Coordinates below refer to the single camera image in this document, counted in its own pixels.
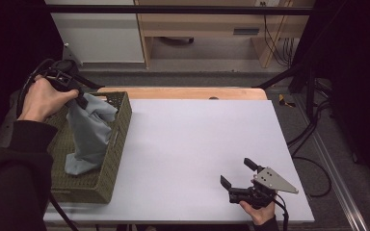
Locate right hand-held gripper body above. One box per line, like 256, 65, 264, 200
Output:
228, 166, 300, 210

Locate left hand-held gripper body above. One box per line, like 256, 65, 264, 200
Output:
43, 59, 85, 96

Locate grey-blue cloth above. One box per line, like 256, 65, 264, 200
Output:
64, 92, 119, 176

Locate green woven basket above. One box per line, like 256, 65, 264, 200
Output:
42, 90, 133, 205

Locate person's right hand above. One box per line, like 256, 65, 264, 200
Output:
239, 200, 278, 226

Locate person's left hand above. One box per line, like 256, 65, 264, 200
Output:
17, 76, 80, 123

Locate white cabinet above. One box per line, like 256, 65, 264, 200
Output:
43, 0, 145, 64

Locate black curtain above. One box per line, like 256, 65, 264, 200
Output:
0, 0, 65, 157
291, 0, 370, 189

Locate yellow and black tool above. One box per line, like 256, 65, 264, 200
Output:
277, 93, 297, 109

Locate black stand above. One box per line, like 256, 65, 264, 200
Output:
255, 62, 332, 120

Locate black horizontal bar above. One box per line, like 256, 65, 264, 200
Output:
42, 4, 314, 15

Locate wooden desk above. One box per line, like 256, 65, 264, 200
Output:
134, 0, 316, 69

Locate grey metal bracket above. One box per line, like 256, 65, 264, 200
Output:
62, 42, 82, 67

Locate right hand-held gripper cable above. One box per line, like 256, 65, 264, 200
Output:
273, 192, 291, 231

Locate hand-held gripper cable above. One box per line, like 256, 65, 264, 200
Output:
14, 58, 80, 231
273, 192, 291, 231

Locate left hand-held gripper cable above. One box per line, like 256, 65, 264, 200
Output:
14, 58, 80, 231

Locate black floor cable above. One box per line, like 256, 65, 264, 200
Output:
286, 99, 333, 198

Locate metal floor rail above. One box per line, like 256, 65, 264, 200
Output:
292, 95, 370, 231

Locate black desk cables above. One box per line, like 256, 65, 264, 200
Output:
259, 1, 301, 67

